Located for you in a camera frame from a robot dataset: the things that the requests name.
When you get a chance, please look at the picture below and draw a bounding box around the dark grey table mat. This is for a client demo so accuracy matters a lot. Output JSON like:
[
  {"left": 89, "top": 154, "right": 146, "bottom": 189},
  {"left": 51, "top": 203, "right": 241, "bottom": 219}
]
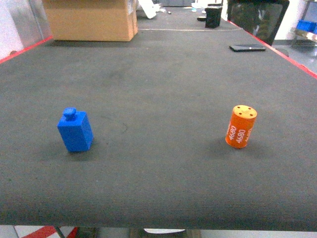
[{"left": 0, "top": 9, "right": 317, "bottom": 232}]

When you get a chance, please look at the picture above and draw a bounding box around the orange cylinder cap 4680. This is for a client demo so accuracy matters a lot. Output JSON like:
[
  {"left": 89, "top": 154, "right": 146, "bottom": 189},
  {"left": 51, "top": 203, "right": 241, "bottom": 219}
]
[{"left": 225, "top": 105, "right": 257, "bottom": 149}]

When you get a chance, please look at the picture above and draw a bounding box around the cardboard box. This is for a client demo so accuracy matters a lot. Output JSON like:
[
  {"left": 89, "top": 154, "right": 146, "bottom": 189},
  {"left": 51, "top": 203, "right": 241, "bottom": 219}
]
[{"left": 42, "top": 0, "right": 138, "bottom": 42}]

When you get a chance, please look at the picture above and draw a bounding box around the blue block part with knob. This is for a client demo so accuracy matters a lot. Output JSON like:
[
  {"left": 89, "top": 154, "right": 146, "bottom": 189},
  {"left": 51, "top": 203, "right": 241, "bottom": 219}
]
[{"left": 56, "top": 108, "right": 94, "bottom": 152}]

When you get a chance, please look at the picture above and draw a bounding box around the black smartphone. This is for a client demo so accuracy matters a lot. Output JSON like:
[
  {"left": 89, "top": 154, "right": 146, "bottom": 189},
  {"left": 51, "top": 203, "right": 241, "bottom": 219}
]
[{"left": 229, "top": 44, "right": 266, "bottom": 52}]

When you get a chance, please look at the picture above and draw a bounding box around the black box on table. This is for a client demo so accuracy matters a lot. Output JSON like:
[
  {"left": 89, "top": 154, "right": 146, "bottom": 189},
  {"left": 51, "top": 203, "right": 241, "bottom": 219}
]
[{"left": 205, "top": 5, "right": 222, "bottom": 29}]

